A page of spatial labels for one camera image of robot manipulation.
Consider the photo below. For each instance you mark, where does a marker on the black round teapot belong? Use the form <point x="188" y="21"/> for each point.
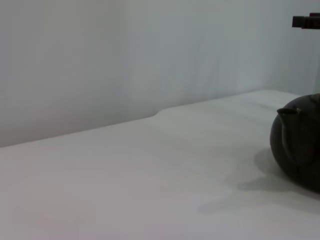
<point x="300" y="150"/>

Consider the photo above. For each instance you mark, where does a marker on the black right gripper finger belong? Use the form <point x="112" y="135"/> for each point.
<point x="308" y="22"/>

